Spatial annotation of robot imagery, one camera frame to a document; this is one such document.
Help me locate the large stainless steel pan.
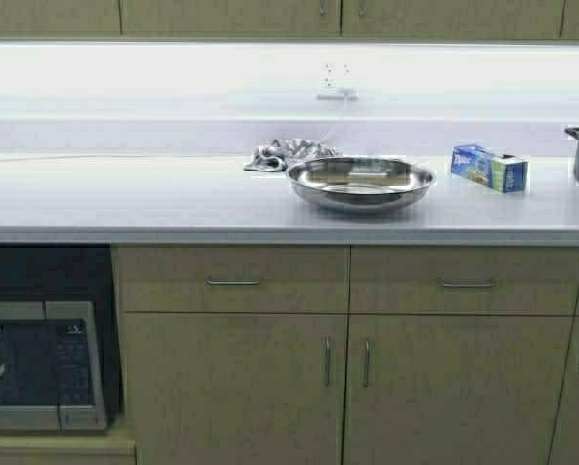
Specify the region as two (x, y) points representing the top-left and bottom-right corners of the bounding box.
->
(285, 156), (436, 214)

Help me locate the cabinet door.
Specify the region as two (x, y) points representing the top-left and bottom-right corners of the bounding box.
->
(120, 0), (341, 38)
(123, 313), (346, 464)
(342, 0), (564, 41)
(344, 315), (571, 464)

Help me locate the grey patterned dish towel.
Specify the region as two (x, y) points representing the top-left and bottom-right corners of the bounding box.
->
(244, 139), (343, 172)

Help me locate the right wooden drawer front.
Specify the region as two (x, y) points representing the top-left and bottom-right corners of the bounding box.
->
(350, 246), (579, 316)

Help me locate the wooden drawer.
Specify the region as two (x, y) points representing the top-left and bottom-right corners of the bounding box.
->
(350, 246), (579, 316)
(112, 245), (350, 314)

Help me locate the left wooden drawer front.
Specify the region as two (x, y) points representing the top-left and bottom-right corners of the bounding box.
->
(112, 245), (350, 314)

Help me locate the blue green Ziploc box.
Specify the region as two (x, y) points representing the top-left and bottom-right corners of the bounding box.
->
(450, 144), (528, 193)

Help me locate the stainless steel microwave oven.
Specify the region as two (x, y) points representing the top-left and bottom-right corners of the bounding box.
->
(0, 301), (108, 432)

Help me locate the left drawer metal handle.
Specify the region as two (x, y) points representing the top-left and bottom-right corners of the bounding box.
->
(206, 278), (260, 286)

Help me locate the drawer metal handle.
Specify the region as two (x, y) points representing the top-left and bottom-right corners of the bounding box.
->
(206, 278), (260, 286)
(437, 278), (495, 289)

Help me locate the white power cable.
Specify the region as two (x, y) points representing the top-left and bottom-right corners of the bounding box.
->
(0, 95), (351, 164)

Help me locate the left door metal handle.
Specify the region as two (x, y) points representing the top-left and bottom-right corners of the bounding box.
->
(324, 336), (332, 388)

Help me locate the door metal handle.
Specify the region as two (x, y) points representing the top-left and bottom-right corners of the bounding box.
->
(324, 336), (332, 388)
(362, 339), (372, 388)

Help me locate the right door metal handle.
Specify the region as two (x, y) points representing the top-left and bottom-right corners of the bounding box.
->
(362, 339), (372, 388)

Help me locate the white wall outlet plate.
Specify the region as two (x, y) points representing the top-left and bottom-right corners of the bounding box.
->
(316, 62), (359, 101)

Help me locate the right drawer metal handle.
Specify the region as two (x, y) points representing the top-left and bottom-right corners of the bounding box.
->
(437, 278), (495, 289)

